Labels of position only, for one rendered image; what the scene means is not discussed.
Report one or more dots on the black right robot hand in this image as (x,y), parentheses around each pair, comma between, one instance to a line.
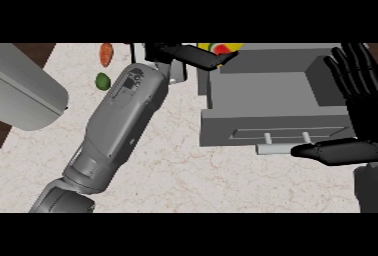
(362,116)

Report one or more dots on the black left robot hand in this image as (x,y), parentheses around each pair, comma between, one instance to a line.
(197,55)

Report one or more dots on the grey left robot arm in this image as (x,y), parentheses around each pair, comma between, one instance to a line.
(123,113)

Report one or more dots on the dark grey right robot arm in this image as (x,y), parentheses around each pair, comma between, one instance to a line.
(367,190)

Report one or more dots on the grey drawer box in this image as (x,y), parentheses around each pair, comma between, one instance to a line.
(266,91)

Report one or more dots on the grey cabinet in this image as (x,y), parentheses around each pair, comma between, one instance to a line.
(275,60)

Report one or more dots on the orange carrot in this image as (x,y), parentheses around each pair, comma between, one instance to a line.
(107,55)

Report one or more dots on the green lime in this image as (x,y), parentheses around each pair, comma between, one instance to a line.
(102,81)

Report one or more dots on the grey rounded appliance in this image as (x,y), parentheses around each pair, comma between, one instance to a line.
(27,90)

